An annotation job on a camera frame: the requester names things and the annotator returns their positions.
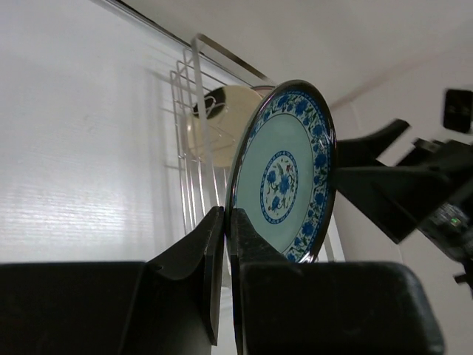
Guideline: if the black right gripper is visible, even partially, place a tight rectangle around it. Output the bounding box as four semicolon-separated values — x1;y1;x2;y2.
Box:
333;118;472;264

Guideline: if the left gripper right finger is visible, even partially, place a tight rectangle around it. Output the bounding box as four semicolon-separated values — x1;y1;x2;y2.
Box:
229;209;302;348

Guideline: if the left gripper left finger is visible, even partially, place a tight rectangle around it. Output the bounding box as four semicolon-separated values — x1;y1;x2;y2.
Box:
146;206;224;346

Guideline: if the blue patterned round plate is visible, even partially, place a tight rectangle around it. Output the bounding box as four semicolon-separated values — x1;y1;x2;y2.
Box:
225;80;338;263

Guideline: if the cream plate with black patch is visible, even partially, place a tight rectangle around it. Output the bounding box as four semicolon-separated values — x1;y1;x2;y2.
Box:
204;85;262;168

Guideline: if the metal wire dish rack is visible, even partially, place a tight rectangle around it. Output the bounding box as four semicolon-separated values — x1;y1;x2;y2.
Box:
170;34;344;263

